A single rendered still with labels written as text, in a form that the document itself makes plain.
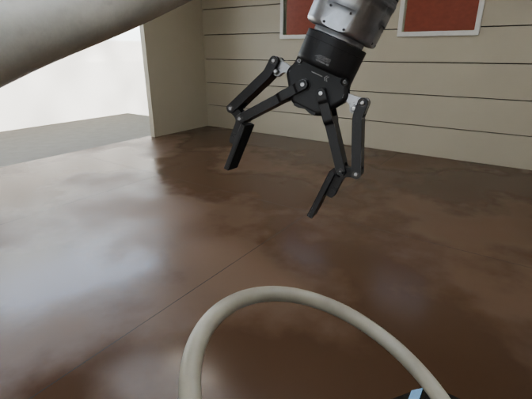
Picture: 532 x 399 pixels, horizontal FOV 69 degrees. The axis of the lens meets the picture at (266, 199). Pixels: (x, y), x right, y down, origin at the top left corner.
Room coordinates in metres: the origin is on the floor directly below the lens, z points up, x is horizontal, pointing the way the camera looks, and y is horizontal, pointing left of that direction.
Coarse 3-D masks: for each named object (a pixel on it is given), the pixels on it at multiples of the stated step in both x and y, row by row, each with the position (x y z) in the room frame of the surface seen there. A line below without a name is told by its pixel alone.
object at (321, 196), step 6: (330, 174) 0.47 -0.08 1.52; (330, 180) 0.47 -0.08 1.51; (324, 186) 0.47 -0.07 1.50; (318, 192) 0.47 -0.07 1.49; (324, 192) 0.47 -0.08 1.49; (318, 198) 0.47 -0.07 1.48; (324, 198) 0.49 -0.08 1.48; (318, 204) 0.47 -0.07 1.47; (312, 210) 0.47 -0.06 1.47; (318, 210) 0.50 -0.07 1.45; (312, 216) 0.47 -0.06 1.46
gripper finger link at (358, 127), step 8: (360, 104) 0.47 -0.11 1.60; (360, 112) 0.47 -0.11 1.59; (352, 120) 0.47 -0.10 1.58; (360, 120) 0.46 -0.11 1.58; (352, 128) 0.47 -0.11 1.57; (360, 128) 0.46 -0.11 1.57; (352, 136) 0.47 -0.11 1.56; (360, 136) 0.46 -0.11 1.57; (352, 144) 0.46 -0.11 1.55; (360, 144) 0.46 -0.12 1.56; (352, 152) 0.46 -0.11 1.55; (360, 152) 0.46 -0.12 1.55; (352, 160) 0.46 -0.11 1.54; (360, 160) 0.46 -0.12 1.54; (352, 168) 0.46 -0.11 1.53; (360, 168) 0.46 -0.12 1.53; (352, 176) 0.46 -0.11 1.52; (360, 176) 0.46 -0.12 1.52
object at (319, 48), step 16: (320, 32) 0.47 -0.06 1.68; (304, 48) 0.49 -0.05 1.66; (320, 48) 0.47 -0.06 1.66; (336, 48) 0.46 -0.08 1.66; (352, 48) 0.46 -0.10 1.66; (304, 64) 0.50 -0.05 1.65; (320, 64) 0.47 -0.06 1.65; (336, 64) 0.46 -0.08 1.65; (352, 64) 0.47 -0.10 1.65; (288, 80) 0.51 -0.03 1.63; (320, 80) 0.49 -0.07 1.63; (336, 80) 0.48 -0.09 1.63; (352, 80) 0.49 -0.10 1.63; (304, 96) 0.50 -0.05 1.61; (336, 96) 0.48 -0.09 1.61; (320, 112) 0.49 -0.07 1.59
